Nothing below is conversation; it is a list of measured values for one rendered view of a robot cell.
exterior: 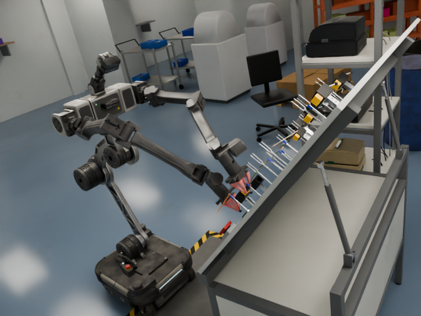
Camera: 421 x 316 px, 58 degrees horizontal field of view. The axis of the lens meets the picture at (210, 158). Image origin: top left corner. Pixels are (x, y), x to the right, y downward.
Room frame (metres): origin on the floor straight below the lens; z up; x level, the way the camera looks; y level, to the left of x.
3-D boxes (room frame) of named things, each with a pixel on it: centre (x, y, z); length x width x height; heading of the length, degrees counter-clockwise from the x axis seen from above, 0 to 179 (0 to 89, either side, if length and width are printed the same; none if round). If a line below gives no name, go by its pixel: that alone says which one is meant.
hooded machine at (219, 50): (6.68, -0.52, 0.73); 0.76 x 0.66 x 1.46; 135
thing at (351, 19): (2.31, -0.88, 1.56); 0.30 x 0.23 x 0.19; 53
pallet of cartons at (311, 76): (5.72, -1.80, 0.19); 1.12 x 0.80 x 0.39; 134
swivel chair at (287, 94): (4.61, -0.91, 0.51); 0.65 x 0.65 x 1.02
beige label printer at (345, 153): (2.30, -0.87, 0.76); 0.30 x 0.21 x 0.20; 54
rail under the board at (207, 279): (1.77, -0.23, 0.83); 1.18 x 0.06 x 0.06; 141
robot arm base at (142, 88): (2.29, 0.30, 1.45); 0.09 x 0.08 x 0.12; 134
